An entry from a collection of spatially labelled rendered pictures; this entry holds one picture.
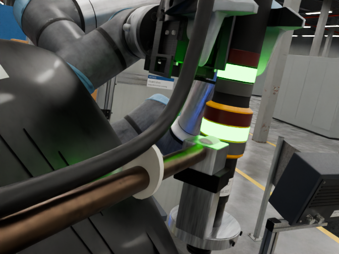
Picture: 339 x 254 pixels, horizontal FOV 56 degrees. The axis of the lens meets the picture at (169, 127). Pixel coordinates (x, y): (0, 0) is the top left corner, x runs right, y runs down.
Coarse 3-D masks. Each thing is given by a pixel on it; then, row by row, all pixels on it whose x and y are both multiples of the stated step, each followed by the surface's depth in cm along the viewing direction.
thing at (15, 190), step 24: (192, 48) 20; (192, 72) 20; (168, 120) 18; (144, 144) 17; (72, 168) 13; (96, 168) 14; (0, 192) 10; (24, 192) 11; (48, 192) 12; (144, 192) 18; (0, 216) 10
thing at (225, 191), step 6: (228, 162) 29; (234, 162) 29; (234, 168) 29; (228, 186) 29; (222, 192) 29; (228, 192) 30; (222, 198) 29; (228, 198) 30; (222, 204) 30; (216, 210) 30; (222, 210) 30; (216, 216) 30; (222, 216) 31; (216, 222) 30; (186, 246) 32; (192, 246) 31; (192, 252) 31; (198, 252) 31; (204, 252) 31; (210, 252) 32
